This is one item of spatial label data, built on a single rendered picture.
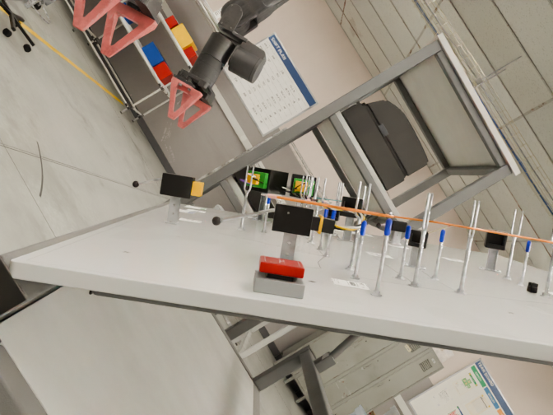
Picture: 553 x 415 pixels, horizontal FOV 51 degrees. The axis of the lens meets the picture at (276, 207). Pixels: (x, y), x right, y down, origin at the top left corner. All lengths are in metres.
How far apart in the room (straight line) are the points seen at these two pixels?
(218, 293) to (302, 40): 8.40
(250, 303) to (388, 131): 1.40
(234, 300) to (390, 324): 0.16
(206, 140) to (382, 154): 6.85
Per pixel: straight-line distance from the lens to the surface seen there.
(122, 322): 1.07
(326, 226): 0.85
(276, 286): 0.64
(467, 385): 9.01
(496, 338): 0.67
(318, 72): 8.81
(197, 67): 1.25
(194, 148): 8.69
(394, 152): 1.97
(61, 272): 0.64
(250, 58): 1.24
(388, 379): 8.25
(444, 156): 2.50
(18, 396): 0.69
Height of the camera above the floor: 1.13
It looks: level
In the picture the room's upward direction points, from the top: 59 degrees clockwise
